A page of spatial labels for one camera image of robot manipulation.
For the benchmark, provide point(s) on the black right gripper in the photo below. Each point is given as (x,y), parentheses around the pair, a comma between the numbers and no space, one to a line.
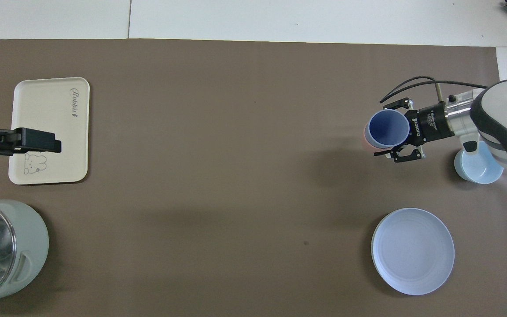
(429,125)

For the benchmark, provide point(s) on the blue plastic cup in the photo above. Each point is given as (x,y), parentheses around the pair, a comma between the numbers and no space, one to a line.
(387,127)

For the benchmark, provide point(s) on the pink plastic cup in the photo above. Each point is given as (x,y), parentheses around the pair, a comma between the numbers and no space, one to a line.
(370,148)

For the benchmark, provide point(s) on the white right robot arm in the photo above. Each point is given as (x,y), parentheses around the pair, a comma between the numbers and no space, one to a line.
(504,101)

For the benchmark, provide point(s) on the cream rabbit print tray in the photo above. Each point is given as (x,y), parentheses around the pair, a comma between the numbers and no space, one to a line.
(51,110)

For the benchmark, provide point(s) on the light blue bowl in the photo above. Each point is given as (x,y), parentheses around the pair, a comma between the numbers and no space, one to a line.
(478,169)

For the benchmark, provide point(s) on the pale green electric pot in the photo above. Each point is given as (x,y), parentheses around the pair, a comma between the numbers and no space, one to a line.
(33,237)

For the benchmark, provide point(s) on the pale blue plate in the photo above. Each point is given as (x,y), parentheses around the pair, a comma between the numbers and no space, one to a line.
(412,251)

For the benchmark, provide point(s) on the brown table mat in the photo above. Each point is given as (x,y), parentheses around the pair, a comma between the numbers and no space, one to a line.
(236,176)

